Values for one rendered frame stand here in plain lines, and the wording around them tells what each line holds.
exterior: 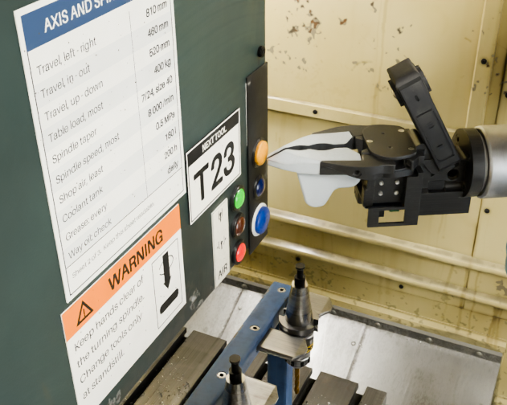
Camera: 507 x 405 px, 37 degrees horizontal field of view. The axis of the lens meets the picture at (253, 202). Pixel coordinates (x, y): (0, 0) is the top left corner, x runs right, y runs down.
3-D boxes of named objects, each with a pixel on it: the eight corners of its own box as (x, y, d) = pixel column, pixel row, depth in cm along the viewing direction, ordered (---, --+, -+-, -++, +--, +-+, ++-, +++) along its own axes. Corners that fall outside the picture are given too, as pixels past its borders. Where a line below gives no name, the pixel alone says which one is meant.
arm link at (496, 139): (535, 145, 72) (504, 108, 79) (488, 146, 72) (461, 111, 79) (521, 210, 76) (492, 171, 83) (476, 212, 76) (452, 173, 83)
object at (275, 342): (312, 342, 116) (312, 339, 116) (299, 365, 112) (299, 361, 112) (271, 330, 119) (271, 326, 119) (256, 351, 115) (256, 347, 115)
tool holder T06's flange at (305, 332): (289, 312, 124) (289, 300, 123) (323, 323, 121) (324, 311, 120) (272, 335, 119) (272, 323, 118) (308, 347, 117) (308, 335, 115)
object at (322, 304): (337, 301, 125) (337, 298, 124) (325, 321, 121) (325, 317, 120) (297, 291, 127) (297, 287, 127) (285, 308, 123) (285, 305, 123)
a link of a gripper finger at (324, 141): (267, 200, 78) (355, 195, 78) (267, 149, 74) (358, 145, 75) (263, 185, 80) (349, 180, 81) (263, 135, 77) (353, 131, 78)
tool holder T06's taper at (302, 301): (292, 305, 122) (292, 272, 118) (316, 313, 120) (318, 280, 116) (280, 321, 118) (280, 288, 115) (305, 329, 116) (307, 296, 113)
